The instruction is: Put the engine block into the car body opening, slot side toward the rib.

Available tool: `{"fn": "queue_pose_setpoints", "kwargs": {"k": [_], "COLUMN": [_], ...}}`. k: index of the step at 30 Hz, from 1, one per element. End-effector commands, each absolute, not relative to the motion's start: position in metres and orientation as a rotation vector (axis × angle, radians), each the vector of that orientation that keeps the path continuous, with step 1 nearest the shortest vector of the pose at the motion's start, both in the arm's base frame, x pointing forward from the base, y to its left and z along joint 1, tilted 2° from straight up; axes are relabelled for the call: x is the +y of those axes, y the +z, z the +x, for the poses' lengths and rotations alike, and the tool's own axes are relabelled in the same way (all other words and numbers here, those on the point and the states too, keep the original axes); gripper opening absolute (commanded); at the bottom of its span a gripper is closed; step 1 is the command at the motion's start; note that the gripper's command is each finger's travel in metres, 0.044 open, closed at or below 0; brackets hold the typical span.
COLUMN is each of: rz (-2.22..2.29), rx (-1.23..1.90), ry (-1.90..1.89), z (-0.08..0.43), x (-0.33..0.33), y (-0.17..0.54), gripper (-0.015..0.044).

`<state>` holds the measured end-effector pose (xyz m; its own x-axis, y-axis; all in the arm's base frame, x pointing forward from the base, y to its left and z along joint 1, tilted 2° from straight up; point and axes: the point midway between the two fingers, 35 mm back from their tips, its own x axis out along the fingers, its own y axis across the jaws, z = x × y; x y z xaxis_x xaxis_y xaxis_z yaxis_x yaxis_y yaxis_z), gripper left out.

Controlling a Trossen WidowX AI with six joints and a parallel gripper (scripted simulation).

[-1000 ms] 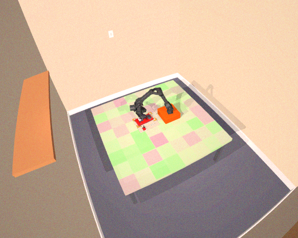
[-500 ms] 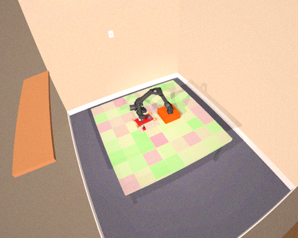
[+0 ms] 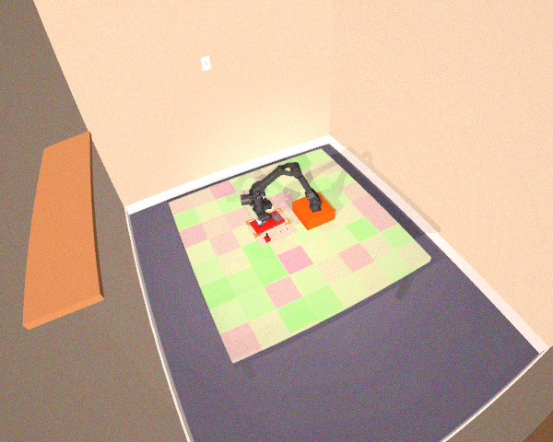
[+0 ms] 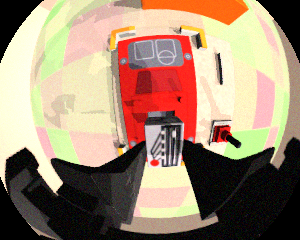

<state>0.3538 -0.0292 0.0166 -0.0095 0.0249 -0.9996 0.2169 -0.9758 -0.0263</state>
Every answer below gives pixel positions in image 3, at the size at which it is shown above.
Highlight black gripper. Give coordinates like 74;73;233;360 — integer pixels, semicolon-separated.
250;201;271;222

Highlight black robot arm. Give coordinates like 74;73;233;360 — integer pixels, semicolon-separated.
241;162;323;213

